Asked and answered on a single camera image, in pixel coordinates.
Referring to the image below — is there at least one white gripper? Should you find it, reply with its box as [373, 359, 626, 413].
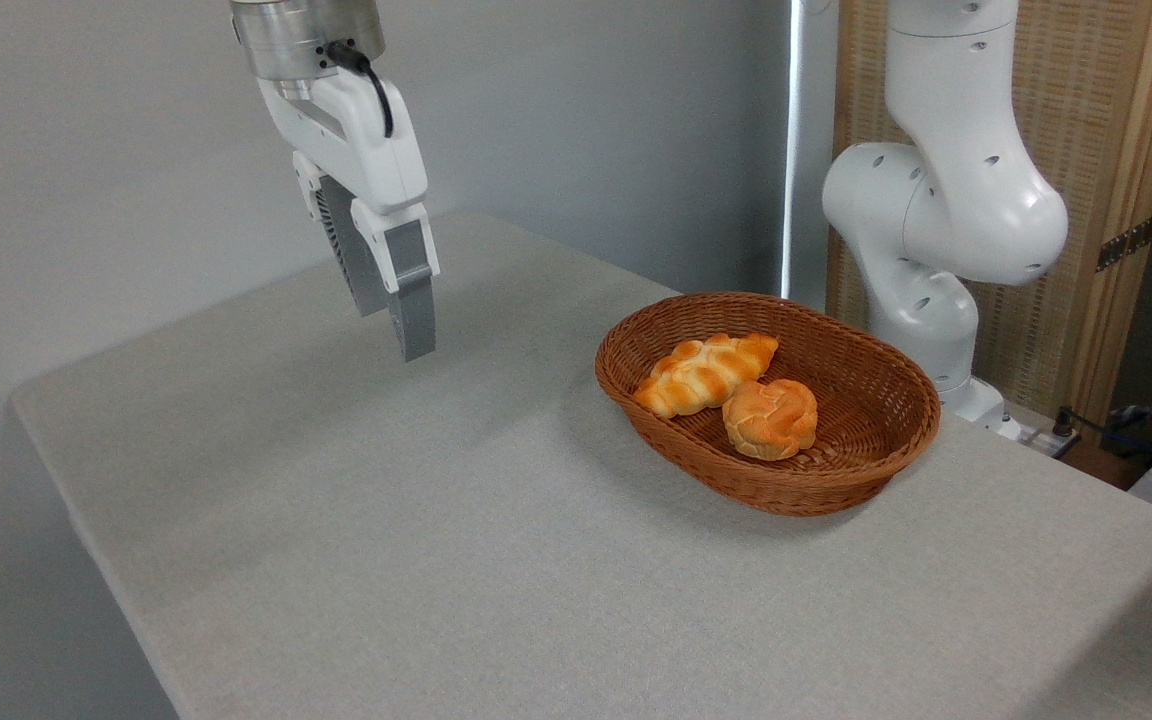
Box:
[256, 70, 441, 363]

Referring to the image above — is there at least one long braided bread loaf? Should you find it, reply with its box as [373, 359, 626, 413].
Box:
[633, 333, 779, 419]

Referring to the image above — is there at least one round knotted bread roll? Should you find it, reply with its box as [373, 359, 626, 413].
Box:
[722, 379, 819, 462]

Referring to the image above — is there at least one brown wicker basket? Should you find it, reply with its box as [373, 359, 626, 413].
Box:
[594, 292, 942, 518]

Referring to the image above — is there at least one wooden woven folding screen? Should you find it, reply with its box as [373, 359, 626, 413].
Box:
[826, 0, 1152, 426]

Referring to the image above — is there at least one dark metal screen hinge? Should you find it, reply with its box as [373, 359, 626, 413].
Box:
[1096, 215, 1152, 273]

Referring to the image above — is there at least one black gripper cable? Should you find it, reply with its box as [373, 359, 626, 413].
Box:
[326, 40, 395, 139]

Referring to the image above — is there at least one black power cable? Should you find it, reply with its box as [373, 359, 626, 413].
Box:
[1056, 405, 1152, 473]

